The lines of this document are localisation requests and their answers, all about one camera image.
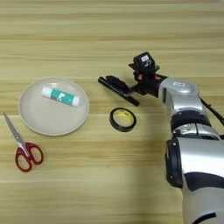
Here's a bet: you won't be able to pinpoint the black marker pen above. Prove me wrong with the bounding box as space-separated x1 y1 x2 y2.
97 76 141 107

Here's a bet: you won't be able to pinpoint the red handled scissors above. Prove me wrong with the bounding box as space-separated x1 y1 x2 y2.
3 112 45 173

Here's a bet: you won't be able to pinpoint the black tape roll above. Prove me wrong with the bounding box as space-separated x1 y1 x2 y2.
108 107 137 133

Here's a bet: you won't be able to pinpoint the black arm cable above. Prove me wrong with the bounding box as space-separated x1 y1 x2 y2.
199 97 224 127

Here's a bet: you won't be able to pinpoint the small black box white label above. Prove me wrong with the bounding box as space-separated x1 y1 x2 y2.
132 52 160 74

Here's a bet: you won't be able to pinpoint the beige round plate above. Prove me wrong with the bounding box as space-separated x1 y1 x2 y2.
17 77 90 137

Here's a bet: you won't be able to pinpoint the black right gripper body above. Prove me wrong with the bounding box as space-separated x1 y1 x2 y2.
129 69 169 98

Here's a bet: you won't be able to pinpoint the white green glue stick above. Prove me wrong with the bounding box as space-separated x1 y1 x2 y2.
41 86 81 108

